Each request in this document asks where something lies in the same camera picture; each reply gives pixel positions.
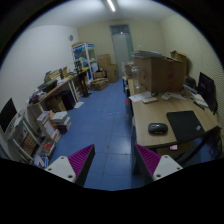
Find black stand table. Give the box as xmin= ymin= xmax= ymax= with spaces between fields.
xmin=76 ymin=68 xmax=90 ymax=98

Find white remote control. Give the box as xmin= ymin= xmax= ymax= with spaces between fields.
xmin=142 ymin=97 xmax=157 ymax=104

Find stacked cardboard boxes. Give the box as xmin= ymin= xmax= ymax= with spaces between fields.
xmin=97 ymin=54 xmax=119 ymax=83

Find large cardboard box on desk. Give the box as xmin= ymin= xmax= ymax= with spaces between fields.
xmin=134 ymin=57 xmax=185 ymax=93

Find ceiling light tube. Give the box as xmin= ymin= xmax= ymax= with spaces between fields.
xmin=107 ymin=0 xmax=116 ymax=12

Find stack of books on floor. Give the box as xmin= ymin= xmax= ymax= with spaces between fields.
xmin=51 ymin=111 xmax=71 ymax=134

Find grey door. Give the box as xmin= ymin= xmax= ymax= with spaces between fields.
xmin=110 ymin=24 xmax=133 ymax=66

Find black computer mouse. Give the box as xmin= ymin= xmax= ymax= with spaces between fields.
xmin=148 ymin=123 xmax=168 ymax=134

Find black monitor at left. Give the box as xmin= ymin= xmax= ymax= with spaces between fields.
xmin=0 ymin=99 xmax=17 ymax=132

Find white shelf rack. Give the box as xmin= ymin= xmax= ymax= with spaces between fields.
xmin=0 ymin=109 xmax=61 ymax=168

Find cardboard box on floor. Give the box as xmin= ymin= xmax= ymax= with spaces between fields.
xmin=91 ymin=78 xmax=109 ymax=91

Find white paper sheet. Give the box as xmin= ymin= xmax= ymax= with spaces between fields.
xmin=129 ymin=91 xmax=151 ymax=102

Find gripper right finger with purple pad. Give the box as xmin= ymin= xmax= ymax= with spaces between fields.
xmin=134 ymin=144 xmax=182 ymax=182

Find black mouse pad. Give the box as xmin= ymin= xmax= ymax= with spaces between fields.
xmin=166 ymin=111 xmax=205 ymax=142

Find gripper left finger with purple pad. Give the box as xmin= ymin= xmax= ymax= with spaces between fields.
xmin=46 ymin=144 xmax=95 ymax=187

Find white calculator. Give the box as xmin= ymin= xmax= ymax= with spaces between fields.
xmin=161 ymin=92 xmax=172 ymax=101

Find wooden desk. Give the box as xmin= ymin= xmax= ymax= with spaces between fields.
xmin=128 ymin=79 xmax=220 ymax=149

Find wooden side table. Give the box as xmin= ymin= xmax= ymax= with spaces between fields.
xmin=28 ymin=78 xmax=79 ymax=116

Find glass display cabinet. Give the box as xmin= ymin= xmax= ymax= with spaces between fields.
xmin=72 ymin=42 xmax=98 ymax=81

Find cardboard box behind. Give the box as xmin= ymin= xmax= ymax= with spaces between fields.
xmin=171 ymin=50 xmax=187 ymax=71

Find black monitor on desk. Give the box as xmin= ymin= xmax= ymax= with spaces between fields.
xmin=197 ymin=73 xmax=218 ymax=113

